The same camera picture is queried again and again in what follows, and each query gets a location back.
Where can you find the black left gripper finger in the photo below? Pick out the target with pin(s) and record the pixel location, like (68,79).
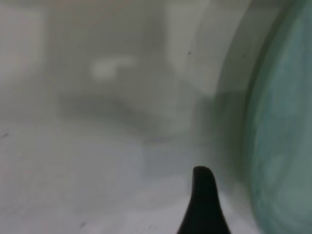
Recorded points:
(202,207)

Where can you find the green round plate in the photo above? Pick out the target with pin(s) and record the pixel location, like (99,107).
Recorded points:
(287,122)

